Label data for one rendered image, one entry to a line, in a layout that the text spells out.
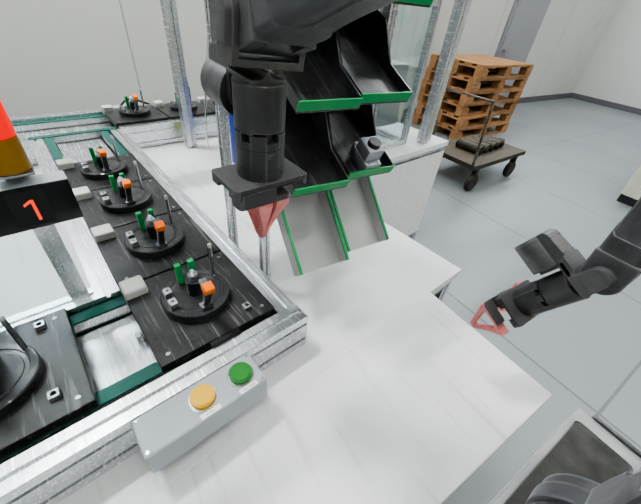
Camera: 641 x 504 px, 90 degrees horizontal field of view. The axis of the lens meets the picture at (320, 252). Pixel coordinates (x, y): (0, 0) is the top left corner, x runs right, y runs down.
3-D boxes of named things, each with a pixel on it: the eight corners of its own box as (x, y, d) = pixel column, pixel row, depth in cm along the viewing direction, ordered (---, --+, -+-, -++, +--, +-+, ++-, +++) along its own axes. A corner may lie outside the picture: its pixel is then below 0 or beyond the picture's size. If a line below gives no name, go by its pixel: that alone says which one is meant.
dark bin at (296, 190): (346, 187, 70) (359, 163, 64) (292, 198, 64) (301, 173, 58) (295, 98, 79) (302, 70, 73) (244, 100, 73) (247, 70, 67)
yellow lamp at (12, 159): (34, 171, 48) (18, 139, 45) (-10, 179, 46) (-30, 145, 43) (29, 160, 51) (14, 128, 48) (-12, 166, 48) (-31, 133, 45)
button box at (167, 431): (268, 395, 62) (267, 377, 58) (153, 475, 50) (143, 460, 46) (249, 368, 66) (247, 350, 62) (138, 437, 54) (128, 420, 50)
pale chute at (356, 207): (379, 242, 90) (389, 239, 86) (340, 254, 84) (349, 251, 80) (349, 146, 90) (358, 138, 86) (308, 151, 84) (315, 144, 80)
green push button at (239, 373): (256, 379, 58) (255, 373, 57) (236, 392, 56) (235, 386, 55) (244, 363, 61) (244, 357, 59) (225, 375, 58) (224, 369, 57)
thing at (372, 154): (376, 172, 76) (390, 151, 70) (361, 175, 74) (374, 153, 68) (359, 146, 79) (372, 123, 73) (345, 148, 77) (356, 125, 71)
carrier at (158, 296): (274, 313, 71) (274, 271, 63) (163, 374, 58) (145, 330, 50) (222, 256, 85) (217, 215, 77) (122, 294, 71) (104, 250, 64)
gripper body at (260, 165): (211, 183, 40) (204, 122, 35) (279, 166, 46) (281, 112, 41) (237, 207, 37) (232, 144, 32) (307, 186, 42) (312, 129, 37)
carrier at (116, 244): (221, 255, 85) (216, 214, 77) (121, 293, 72) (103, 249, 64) (184, 214, 98) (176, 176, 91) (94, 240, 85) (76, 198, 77)
